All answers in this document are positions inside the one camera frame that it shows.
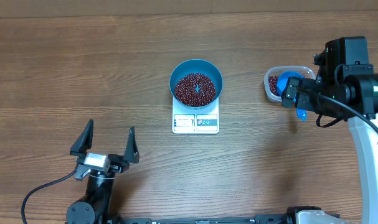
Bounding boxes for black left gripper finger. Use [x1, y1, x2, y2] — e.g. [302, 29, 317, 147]
[124, 126, 139, 164]
[70, 119, 94, 157]

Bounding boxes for blue plastic measuring scoop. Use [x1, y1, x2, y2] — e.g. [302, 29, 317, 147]
[276, 71, 307, 121]

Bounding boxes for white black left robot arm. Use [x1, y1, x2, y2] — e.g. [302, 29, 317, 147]
[66, 119, 139, 224]

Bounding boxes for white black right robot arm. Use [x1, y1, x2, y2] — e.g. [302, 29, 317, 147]
[281, 36, 378, 223]

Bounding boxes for white digital kitchen scale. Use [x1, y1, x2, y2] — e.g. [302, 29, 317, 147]
[171, 98, 220, 134]

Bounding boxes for teal blue bowl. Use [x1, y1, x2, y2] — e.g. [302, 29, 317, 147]
[169, 59, 224, 108]

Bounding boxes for clear plastic container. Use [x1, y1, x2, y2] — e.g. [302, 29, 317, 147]
[264, 65, 316, 103]

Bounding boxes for red adzuki beans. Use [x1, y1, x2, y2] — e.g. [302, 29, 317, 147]
[174, 72, 280, 108]

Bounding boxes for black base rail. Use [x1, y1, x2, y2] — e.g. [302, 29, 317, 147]
[95, 214, 295, 224]

